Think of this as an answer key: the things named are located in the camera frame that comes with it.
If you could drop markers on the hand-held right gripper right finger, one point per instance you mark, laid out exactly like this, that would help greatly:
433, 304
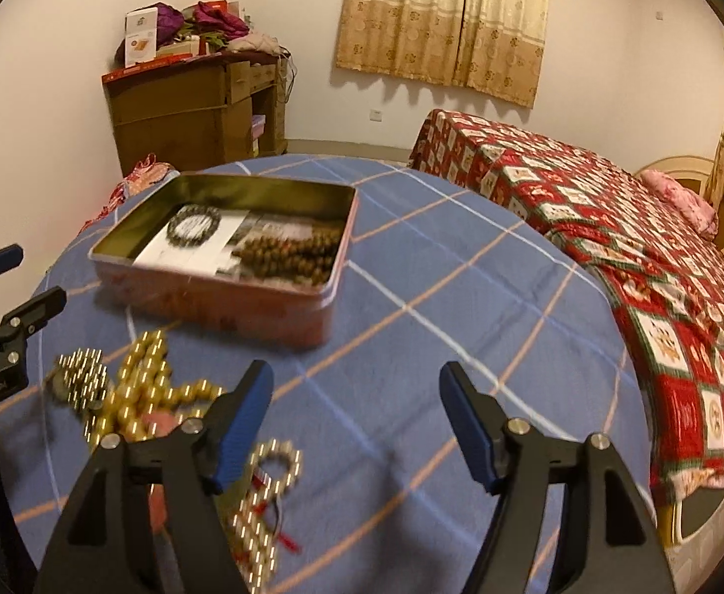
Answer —
466, 428

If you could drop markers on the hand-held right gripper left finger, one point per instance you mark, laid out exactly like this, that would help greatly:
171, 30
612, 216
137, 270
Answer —
247, 422

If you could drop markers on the pink round pouch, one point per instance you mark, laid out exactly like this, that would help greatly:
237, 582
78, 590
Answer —
159, 428

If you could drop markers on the pink metal tin box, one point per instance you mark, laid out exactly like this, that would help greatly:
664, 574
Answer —
244, 315

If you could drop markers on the blue plaid tablecloth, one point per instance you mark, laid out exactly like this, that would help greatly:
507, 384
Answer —
399, 346

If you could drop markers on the printed paper card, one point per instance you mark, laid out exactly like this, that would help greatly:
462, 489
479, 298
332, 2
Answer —
170, 253

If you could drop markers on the pile of colourful clothes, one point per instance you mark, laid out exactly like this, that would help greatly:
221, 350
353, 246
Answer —
139, 179

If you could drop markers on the brown wooden desk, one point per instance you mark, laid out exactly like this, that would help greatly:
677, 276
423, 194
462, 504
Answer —
170, 117

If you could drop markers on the red patterned bed blanket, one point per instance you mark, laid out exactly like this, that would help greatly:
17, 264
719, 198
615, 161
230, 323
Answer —
616, 247

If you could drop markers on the flat red box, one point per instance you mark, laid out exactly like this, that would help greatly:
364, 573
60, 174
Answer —
145, 68

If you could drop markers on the white upright carton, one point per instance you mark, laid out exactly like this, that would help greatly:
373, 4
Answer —
140, 37

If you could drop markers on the beige flat box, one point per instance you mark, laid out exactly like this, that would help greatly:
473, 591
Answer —
179, 48

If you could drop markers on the purple storage box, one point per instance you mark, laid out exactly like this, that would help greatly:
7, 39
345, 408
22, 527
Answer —
258, 131

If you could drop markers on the purple cloth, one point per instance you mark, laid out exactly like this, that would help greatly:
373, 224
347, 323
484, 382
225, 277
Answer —
170, 21

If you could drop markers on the pink pillow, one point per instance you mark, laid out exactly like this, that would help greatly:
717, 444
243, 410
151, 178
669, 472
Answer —
677, 198

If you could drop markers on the magenta cloth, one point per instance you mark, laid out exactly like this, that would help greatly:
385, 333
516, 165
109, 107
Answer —
219, 20

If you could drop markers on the pale pink cloth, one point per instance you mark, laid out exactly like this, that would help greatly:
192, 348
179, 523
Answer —
253, 44

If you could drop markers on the orange box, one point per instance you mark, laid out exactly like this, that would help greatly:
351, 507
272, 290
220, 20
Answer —
229, 7

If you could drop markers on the wide beige patterned curtain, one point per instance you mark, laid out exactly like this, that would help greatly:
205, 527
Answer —
442, 18

